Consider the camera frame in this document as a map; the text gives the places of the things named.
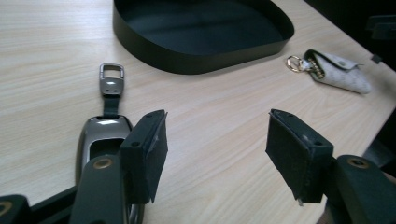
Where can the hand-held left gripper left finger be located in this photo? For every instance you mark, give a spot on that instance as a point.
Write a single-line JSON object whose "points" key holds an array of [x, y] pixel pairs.
{"points": [[146, 155]]}

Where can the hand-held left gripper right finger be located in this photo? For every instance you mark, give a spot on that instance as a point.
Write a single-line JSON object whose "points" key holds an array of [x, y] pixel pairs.
{"points": [[292, 155]]}

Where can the grey key pouch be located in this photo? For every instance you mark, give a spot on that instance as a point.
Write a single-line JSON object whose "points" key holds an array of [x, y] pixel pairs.
{"points": [[339, 74]]}

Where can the black key rack with tray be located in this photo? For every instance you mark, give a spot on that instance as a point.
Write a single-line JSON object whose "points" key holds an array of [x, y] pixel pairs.
{"points": [[199, 28]]}

